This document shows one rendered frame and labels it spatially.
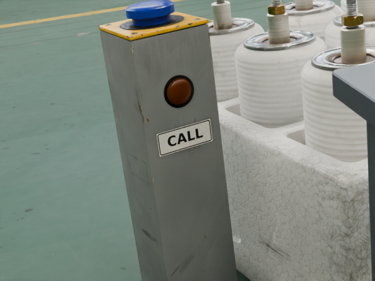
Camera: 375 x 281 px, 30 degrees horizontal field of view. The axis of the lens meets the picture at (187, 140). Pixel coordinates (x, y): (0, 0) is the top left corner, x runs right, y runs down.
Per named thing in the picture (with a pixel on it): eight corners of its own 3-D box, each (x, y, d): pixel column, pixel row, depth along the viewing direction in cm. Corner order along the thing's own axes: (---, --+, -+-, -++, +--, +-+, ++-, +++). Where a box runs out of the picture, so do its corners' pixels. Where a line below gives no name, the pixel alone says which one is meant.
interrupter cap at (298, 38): (258, 58, 69) (257, 51, 69) (234, 44, 76) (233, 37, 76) (328, 44, 70) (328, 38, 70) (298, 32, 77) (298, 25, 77)
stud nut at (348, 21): (353, 21, 63) (352, 11, 63) (367, 23, 62) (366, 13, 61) (337, 25, 62) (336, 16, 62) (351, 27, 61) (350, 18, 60)
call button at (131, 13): (184, 26, 57) (181, 1, 56) (140, 36, 55) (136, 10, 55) (164, 20, 60) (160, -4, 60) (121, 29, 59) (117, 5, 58)
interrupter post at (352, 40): (342, 67, 62) (340, 31, 61) (339, 61, 64) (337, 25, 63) (369, 65, 62) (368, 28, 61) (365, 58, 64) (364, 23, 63)
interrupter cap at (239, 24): (261, 21, 85) (260, 15, 85) (247, 36, 79) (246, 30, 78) (202, 25, 88) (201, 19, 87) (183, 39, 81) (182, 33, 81)
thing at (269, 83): (267, 224, 74) (251, 59, 68) (238, 190, 83) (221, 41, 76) (350, 204, 76) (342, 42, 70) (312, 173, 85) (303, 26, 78)
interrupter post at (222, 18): (235, 27, 84) (232, 0, 83) (230, 32, 82) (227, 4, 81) (216, 28, 85) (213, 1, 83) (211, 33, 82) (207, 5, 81)
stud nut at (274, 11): (271, 15, 71) (270, 7, 71) (265, 13, 73) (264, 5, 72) (289, 12, 71) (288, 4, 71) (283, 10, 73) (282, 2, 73)
